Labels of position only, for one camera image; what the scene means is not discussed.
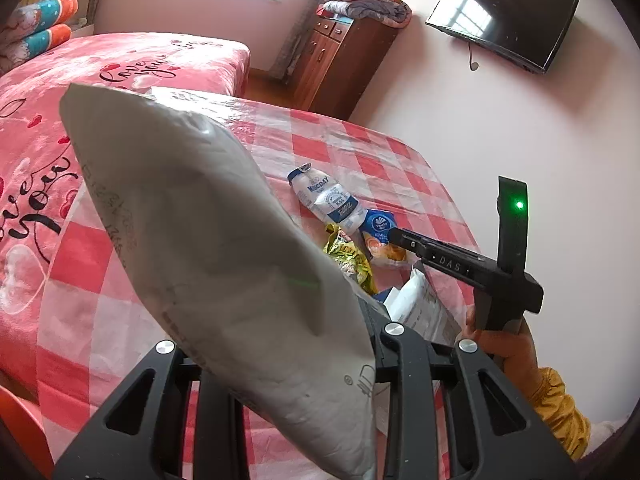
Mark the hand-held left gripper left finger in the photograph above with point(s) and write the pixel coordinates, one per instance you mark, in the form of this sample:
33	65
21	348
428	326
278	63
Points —
167	360

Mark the blue and white package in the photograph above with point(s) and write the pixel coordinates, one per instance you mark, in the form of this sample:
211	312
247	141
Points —
420	305

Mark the yellow snack packet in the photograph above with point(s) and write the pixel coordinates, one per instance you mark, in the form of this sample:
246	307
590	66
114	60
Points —
345	255

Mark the person's right hand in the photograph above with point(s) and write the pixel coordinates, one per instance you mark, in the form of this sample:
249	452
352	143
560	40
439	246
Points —
510	350

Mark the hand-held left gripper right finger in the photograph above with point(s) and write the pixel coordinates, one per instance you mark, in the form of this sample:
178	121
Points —
400	360

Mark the brown wooden cabinet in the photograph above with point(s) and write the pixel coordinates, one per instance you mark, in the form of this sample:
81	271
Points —
340	70

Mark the purple tissue pack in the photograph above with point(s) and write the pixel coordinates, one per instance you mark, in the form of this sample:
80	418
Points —
380	240

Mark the orange plastic object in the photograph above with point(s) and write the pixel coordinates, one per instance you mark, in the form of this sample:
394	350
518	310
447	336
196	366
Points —
20	435

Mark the white drink bottle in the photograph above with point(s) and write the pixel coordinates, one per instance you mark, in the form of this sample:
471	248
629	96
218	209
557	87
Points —
327	200

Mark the black wall television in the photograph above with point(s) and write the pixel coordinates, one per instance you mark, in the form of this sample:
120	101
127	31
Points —
500	15

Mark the folded grey pink blanket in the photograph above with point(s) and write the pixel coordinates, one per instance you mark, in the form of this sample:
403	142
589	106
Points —
370	5

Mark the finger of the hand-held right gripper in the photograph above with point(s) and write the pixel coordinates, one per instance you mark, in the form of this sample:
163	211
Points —
405	240

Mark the grey plastic bag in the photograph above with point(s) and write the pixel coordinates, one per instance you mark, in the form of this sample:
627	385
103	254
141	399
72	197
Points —
200	235

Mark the rolled teal orange quilt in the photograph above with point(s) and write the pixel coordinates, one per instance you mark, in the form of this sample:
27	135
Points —
45	10
35	42

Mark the pink printed bedspread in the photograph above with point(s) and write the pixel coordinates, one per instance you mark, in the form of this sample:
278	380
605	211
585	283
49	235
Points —
150	60

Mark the person's right forearm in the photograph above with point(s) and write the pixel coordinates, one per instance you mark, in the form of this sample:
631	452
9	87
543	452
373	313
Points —
555	405

